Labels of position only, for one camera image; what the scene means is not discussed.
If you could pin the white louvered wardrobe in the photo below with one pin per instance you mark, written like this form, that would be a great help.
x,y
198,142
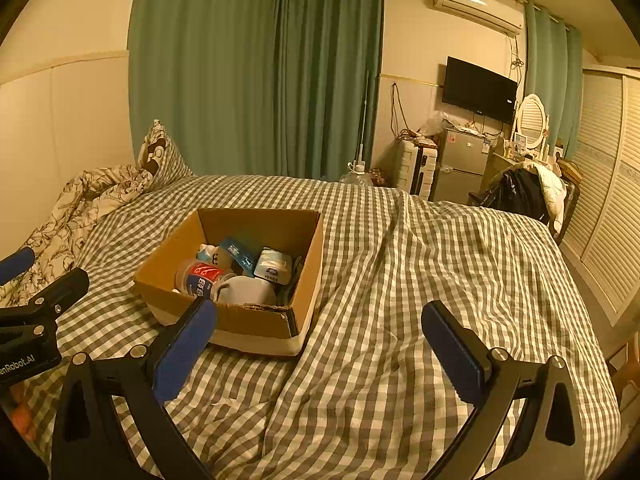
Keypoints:
x,y
607,185

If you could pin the small white bottle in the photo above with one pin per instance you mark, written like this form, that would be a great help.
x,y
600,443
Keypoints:
x,y
215,258

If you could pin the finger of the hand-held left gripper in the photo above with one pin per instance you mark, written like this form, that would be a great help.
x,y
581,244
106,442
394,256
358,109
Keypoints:
x,y
60,290
17,265

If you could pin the black wall television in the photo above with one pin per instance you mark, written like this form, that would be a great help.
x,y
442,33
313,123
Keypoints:
x,y
477,87

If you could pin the large water jug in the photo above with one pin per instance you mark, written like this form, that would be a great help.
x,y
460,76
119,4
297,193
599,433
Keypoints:
x,y
357,176

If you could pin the person's left hand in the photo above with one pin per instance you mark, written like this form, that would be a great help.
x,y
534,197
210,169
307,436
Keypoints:
x,y
21,417

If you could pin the white oval mirror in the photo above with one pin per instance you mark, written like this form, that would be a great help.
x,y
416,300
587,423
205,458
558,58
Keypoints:
x,y
531,120

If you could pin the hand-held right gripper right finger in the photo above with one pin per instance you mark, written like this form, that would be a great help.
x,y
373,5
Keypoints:
x,y
455,355

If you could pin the wooden stool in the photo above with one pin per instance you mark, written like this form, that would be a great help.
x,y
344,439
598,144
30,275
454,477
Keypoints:
x,y
625,375

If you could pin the cream dressing table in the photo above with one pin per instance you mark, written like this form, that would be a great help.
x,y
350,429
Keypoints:
x,y
502,162

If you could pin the grey checkered blanket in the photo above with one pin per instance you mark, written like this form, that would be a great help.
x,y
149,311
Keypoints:
x,y
400,285

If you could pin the white jacket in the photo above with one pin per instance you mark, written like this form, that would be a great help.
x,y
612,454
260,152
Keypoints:
x,y
552,190

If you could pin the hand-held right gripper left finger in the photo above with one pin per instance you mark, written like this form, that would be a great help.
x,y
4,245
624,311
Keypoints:
x,y
182,355

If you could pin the white air conditioner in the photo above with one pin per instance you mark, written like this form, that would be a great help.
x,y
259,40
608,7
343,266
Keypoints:
x,y
475,5

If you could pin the cardboard box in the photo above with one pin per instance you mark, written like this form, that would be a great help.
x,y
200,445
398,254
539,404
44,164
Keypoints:
x,y
250,322

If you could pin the clear plastic bag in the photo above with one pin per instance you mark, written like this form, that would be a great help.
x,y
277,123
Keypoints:
x,y
432,124

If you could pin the silver fridge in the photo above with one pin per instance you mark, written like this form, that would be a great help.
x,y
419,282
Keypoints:
x,y
460,165

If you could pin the white pole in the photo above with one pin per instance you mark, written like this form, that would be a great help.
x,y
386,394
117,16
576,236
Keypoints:
x,y
364,120

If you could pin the wide green curtain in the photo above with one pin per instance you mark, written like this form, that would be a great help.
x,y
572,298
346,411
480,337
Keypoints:
x,y
330,70
200,65

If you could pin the clear bottle with red label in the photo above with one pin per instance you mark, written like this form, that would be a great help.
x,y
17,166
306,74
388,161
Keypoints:
x,y
202,277

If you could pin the white suitcase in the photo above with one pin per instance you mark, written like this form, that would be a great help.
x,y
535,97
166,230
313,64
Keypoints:
x,y
415,170

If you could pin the wooden chair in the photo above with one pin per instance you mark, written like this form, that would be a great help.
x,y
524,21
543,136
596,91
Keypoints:
x,y
570,195

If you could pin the blue packet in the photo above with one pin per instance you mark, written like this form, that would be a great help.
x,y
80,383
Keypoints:
x,y
240,255

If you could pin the black bag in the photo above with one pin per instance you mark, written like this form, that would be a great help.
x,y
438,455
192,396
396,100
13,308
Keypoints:
x,y
520,195

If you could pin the checkered pillow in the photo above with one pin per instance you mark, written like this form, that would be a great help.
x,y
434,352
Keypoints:
x,y
162,157

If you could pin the floral duvet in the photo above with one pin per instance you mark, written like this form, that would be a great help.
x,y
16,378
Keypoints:
x,y
70,215

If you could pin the white tissue packet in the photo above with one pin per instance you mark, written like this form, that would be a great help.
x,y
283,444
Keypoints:
x,y
272,264

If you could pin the narrow green curtain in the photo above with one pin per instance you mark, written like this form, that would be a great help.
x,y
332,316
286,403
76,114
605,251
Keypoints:
x,y
552,75

